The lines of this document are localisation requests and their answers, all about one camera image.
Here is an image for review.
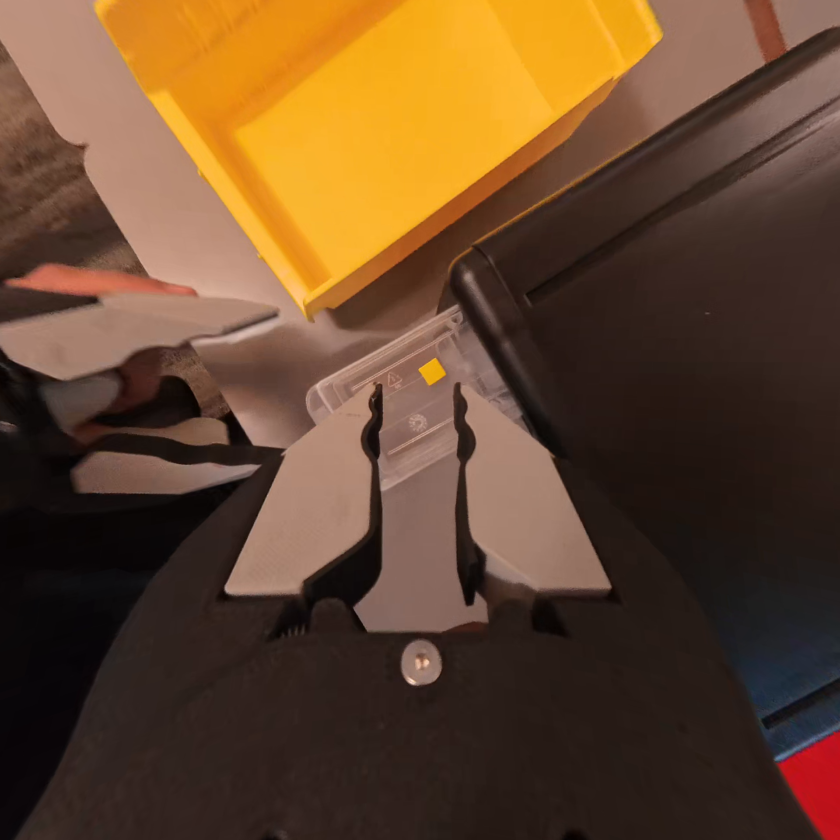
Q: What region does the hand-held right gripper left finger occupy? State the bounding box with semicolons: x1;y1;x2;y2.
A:
225;382;384;614

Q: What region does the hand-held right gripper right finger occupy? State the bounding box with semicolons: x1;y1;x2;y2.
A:
453;384;613;608

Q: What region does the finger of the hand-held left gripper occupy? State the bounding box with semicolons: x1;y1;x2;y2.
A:
0;294;281;382
69;430;284;496

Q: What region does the single clear plastic drawer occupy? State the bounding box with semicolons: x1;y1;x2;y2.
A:
306;305;529;491

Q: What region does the black drawer cabinet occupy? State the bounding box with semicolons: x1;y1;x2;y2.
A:
438;26;840;763

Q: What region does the red plastic bin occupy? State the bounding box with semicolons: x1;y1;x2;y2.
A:
774;748;840;840

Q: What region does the person's left hand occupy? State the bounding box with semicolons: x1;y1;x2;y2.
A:
3;264;201;447

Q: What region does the person's dark clothing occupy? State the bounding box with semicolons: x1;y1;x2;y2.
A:
0;492;221;840

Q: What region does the yellow plastic bin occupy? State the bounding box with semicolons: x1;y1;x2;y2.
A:
94;0;664;321

